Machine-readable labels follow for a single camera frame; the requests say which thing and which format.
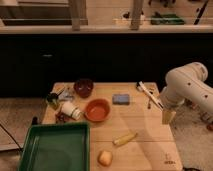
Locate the beige gripper block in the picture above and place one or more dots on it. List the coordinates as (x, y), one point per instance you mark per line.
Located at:
(167, 116)

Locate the yellow banana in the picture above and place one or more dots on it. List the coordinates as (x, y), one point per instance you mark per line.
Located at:
(124, 139)

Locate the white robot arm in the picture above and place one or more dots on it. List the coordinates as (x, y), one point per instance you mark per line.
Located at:
(186, 82)

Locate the red orange bowl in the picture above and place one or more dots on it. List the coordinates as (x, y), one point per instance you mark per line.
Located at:
(97, 110)

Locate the dark maroon bowl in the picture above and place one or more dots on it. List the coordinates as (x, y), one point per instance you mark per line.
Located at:
(83, 87)

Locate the blue sponge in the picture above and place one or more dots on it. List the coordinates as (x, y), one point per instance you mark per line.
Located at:
(122, 99)

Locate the green object on shelf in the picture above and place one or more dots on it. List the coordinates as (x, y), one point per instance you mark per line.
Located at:
(166, 19)

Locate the white paper cup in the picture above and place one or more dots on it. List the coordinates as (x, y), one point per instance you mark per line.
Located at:
(71, 110)

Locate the grey foil packet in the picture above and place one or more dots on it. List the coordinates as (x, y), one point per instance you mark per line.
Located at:
(66, 95)

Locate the brown small object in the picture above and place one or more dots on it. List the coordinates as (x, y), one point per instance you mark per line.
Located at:
(62, 118)

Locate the green plastic tray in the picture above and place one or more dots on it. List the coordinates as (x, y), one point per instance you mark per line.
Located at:
(56, 147)

